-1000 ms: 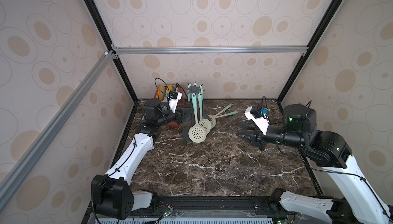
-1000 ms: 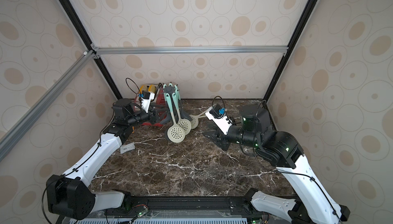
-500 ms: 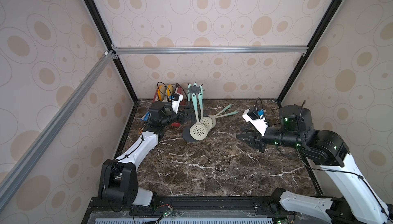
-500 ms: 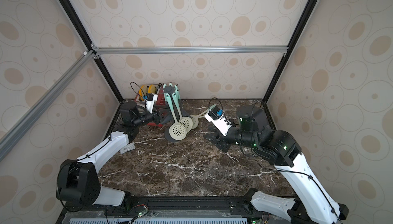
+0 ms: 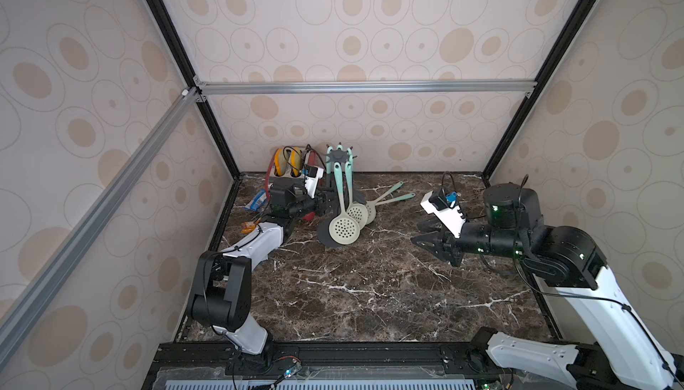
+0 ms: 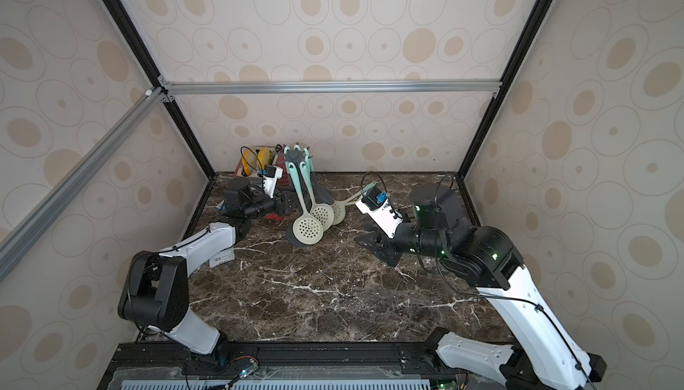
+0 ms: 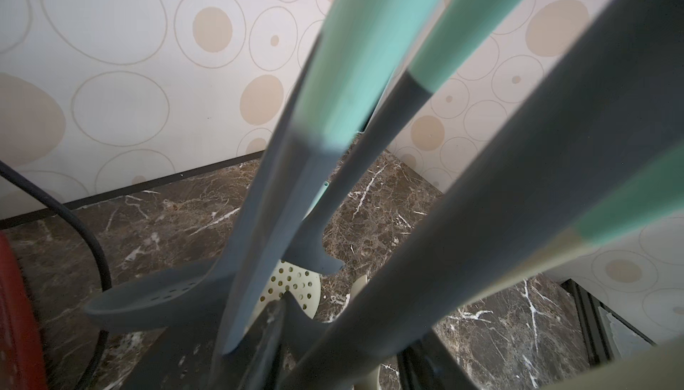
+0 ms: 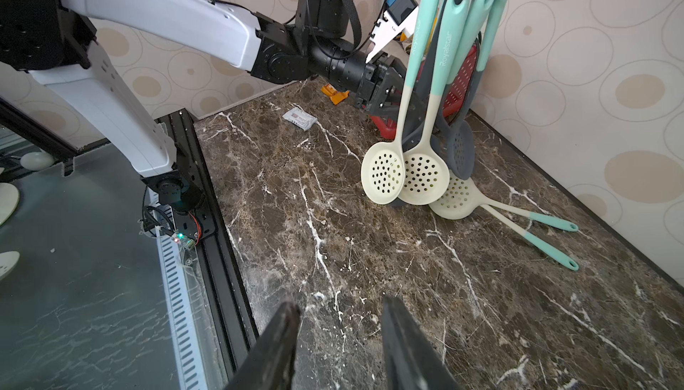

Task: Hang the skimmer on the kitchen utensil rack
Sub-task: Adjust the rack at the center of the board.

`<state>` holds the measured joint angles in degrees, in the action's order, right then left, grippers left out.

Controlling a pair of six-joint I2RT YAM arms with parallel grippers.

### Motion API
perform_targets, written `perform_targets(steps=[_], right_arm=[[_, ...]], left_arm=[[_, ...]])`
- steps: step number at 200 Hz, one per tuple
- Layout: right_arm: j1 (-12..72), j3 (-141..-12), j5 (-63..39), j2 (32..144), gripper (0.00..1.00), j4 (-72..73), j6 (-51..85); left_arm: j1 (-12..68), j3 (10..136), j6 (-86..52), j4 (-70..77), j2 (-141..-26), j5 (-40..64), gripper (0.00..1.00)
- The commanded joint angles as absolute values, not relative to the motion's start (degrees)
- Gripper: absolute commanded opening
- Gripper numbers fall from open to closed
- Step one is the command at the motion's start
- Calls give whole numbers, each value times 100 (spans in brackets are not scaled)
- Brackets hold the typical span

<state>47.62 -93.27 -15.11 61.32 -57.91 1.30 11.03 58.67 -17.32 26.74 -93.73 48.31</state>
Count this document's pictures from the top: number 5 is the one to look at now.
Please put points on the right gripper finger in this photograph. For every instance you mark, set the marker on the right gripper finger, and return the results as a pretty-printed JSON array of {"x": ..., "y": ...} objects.
[
  {"x": 442, "y": 245},
  {"x": 430, "y": 225}
]

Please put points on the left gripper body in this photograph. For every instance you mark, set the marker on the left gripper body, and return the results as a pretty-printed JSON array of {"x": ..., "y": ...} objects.
[{"x": 311, "y": 205}]

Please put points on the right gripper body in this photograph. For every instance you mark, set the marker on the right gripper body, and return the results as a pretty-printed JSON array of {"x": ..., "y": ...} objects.
[{"x": 454, "y": 243}]

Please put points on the cream skimmer pile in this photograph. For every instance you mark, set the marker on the cream skimmer pile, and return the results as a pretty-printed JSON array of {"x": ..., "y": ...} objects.
[
  {"x": 394, "y": 188},
  {"x": 371, "y": 206}
]

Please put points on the grey utensil rack stand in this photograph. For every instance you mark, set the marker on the grey utensil rack stand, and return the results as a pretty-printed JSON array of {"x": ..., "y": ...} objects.
[{"x": 333, "y": 155}]

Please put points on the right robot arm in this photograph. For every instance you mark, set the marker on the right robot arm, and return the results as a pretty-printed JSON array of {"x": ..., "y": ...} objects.
[{"x": 625, "y": 354}]

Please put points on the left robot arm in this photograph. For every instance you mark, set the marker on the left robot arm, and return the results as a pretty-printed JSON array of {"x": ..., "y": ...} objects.
[{"x": 221, "y": 292}]

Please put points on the red chrome toaster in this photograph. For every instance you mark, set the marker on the red chrome toaster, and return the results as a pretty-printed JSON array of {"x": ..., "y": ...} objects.
[{"x": 292, "y": 180}]

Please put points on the right yellow toast slice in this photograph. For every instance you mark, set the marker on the right yellow toast slice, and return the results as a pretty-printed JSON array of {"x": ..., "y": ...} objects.
[{"x": 296, "y": 161}]

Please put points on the yellow toast slice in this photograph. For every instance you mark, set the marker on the yellow toast slice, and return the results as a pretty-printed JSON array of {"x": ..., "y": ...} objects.
[
  {"x": 296, "y": 161},
  {"x": 281, "y": 162}
]

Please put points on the left yellow toast slice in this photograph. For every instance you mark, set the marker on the left yellow toast slice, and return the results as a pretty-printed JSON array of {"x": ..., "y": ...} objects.
[{"x": 281, "y": 162}]

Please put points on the blue snack packet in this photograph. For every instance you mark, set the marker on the blue snack packet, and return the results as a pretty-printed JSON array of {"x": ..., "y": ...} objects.
[{"x": 257, "y": 202}]

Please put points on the orange snack packet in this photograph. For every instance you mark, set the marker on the orange snack packet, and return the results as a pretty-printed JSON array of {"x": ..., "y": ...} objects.
[{"x": 248, "y": 227}]

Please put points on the back aluminium rail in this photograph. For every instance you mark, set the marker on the back aluminium rail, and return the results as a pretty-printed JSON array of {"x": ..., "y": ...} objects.
[{"x": 369, "y": 87}]

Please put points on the aluminium rail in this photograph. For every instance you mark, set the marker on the aluminium rail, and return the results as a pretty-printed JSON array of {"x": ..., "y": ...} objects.
[
  {"x": 369, "y": 87},
  {"x": 50, "y": 279}
]

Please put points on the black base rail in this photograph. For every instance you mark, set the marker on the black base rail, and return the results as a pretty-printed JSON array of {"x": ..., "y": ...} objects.
[{"x": 368, "y": 358}]

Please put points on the left aluminium rail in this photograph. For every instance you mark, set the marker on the left aluminium rail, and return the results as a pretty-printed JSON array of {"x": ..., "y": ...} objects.
[{"x": 50, "y": 279}]

